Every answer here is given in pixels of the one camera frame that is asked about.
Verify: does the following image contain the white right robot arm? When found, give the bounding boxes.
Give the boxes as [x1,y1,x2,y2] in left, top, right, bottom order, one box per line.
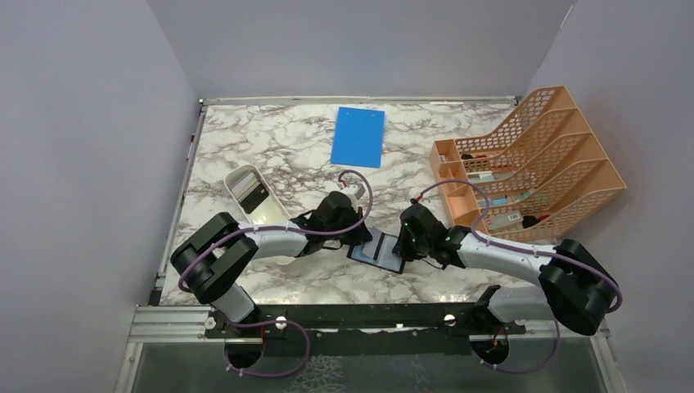
[393,204,618,336]

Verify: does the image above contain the black leather card holder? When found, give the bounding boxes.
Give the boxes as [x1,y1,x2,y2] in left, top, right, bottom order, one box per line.
[347,228,405,274]

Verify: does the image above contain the white oblong plastic tray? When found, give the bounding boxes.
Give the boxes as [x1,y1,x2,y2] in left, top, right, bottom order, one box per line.
[223,165,290,224]

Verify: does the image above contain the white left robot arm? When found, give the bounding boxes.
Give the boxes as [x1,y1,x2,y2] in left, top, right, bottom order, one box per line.
[169,192,372,337]

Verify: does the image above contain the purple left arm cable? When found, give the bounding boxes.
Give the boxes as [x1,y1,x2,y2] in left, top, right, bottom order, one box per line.
[178,169,375,379]

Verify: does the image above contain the blue flat board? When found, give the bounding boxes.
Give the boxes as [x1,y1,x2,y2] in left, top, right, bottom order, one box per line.
[330,106,385,168]

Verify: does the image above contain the grey credit card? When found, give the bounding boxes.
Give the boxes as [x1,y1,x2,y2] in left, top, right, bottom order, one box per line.
[362,233,386,260]

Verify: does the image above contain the peach plastic file organizer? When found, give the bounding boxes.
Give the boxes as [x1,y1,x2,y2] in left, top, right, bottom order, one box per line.
[429,86,626,242]

